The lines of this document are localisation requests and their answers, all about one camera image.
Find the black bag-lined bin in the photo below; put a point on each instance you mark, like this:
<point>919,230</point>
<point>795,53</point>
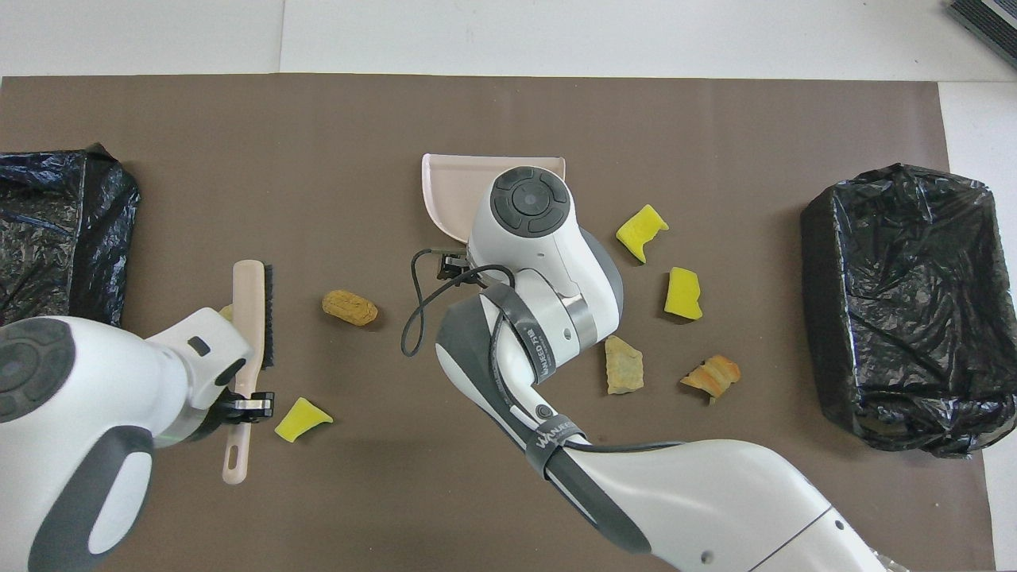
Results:
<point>48,222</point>
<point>914,318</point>

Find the yellow sponge wedge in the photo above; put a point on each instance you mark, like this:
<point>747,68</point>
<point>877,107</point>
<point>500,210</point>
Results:
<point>299,419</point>

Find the yellow sponge block piece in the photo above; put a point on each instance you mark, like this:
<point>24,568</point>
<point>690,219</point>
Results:
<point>683,294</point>

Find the beige hand brush black bristles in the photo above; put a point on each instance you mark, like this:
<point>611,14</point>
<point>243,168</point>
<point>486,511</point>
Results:
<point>249,302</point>

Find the beige plastic dustpan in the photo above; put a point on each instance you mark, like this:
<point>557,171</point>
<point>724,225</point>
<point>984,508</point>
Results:
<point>449,191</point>

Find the notched yellow sponge piece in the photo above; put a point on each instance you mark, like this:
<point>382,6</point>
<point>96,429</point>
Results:
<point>639,230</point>

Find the brown oval sponge piece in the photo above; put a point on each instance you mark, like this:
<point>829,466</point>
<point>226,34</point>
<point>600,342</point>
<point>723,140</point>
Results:
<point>349,307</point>

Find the pale beige sponge piece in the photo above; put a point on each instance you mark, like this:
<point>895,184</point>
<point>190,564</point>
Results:
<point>227,313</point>

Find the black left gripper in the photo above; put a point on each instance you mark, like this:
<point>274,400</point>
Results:
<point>213,417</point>

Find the brown table mat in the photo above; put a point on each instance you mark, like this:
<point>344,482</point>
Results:
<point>715,119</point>

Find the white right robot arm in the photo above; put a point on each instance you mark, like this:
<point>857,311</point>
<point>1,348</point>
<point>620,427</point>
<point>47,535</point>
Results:
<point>715,500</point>

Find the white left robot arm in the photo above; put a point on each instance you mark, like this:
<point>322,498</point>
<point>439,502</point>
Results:
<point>79,413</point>

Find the pale green sponge chunk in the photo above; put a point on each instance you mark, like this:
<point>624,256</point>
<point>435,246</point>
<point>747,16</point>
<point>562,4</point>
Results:
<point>628,369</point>

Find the grey ribbed device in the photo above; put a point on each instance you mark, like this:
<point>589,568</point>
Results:
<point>989,20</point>

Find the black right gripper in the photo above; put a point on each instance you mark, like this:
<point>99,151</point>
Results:
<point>453,267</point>

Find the orange striped sponge piece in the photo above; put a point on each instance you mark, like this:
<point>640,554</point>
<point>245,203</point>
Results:
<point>715,375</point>

